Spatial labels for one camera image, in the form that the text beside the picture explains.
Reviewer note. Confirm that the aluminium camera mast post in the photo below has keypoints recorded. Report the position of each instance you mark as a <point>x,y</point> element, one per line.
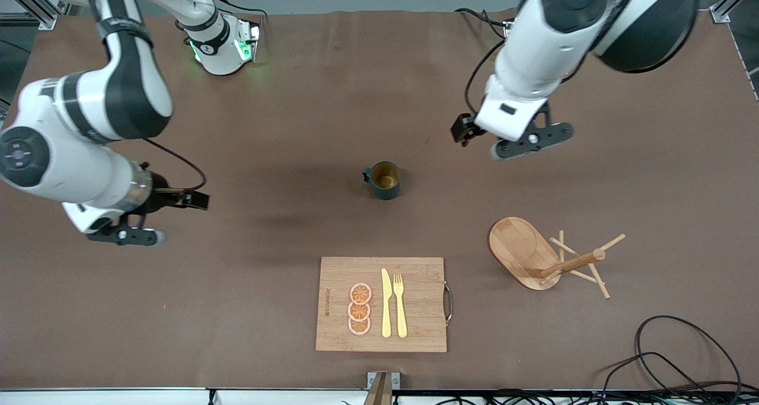
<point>379,393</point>

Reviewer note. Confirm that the aluminium frame profile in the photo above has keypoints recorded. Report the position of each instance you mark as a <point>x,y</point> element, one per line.
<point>720,15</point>
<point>46,21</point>

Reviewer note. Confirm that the bamboo cutting board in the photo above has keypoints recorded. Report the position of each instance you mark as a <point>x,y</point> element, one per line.
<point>415,298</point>

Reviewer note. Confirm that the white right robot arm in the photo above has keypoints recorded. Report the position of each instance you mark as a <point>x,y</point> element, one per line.
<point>59,174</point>

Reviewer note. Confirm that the wooden mug rack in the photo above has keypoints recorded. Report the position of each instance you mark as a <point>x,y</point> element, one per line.
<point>522,251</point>

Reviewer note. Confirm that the brown table mat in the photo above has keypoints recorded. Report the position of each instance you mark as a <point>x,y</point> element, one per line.
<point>296,96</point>

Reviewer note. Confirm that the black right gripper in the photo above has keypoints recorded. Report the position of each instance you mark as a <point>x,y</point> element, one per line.
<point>160,196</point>

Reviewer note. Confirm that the toy orange slice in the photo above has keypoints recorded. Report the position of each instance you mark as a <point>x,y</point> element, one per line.
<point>359,312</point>
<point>360,293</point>
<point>359,327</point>

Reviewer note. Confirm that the dark green cup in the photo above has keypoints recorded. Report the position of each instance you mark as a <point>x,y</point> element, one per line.
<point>385,179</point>

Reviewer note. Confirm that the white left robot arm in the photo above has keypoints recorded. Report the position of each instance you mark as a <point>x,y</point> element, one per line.
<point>533,55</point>

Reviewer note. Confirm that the yellow plastic knife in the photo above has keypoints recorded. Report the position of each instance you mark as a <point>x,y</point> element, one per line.
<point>386,310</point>

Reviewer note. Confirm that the yellow plastic fork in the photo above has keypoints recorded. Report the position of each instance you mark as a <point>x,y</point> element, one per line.
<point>401,316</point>

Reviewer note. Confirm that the white table edge rail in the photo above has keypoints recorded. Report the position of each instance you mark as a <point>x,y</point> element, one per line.
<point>118,398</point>

